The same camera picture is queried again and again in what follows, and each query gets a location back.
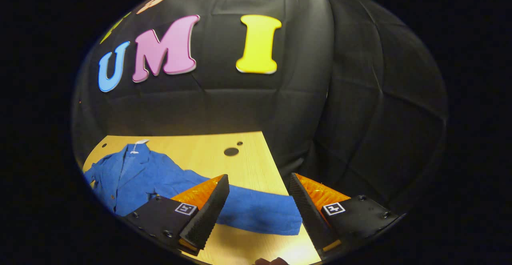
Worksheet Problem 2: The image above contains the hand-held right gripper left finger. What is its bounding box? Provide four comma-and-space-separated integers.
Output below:
124, 174, 230, 257

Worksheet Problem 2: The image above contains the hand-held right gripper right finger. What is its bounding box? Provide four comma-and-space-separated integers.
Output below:
289, 173, 400, 257

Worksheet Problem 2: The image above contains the blue corduroy shirt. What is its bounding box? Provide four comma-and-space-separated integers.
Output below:
83, 141, 303, 236

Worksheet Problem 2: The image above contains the white paper hang tag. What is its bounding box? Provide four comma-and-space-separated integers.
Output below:
130, 139, 150, 155

